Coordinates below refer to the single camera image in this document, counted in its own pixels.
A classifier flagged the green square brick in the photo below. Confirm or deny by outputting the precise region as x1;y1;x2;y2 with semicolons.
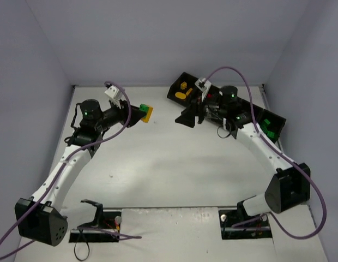
267;130;275;139

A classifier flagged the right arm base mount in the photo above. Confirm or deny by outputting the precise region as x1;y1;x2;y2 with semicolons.
218;209;273;240

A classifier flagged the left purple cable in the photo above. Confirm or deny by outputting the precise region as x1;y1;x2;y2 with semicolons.
0;81;142;261

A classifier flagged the yellow oval butterfly brick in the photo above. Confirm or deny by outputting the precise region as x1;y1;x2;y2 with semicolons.
175;92;186;100

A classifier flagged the yellow small brick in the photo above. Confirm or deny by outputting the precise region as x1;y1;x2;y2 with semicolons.
180;82;187;90

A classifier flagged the green curved brick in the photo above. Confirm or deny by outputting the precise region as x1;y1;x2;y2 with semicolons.
261;126;268;133

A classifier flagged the green yellow brick stack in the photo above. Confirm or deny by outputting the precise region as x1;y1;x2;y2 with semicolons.
140;104;153;123

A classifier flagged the black compartment tray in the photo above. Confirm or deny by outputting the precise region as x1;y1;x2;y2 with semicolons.
167;72;286;143

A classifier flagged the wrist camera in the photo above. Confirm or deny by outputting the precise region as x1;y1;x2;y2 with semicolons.
105;85;123;104
195;78;212;102

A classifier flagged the yellow printed brick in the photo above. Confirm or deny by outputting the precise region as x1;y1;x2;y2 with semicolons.
185;88;192;96

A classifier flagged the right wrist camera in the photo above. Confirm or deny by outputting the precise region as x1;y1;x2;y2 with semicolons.
195;78;212;102

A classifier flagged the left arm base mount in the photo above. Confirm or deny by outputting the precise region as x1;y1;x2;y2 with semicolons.
69;199;122;243

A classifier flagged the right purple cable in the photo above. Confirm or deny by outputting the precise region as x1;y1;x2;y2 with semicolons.
204;67;327;240

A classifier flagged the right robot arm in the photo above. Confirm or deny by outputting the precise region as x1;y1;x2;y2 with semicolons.
167;86;310;221

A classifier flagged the purple cable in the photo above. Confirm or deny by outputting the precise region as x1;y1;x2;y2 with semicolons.
0;81;142;261
204;67;327;240

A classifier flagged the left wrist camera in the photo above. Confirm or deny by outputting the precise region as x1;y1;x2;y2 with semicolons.
105;85;123;104

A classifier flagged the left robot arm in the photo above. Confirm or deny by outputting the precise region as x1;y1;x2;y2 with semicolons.
15;99;147;246

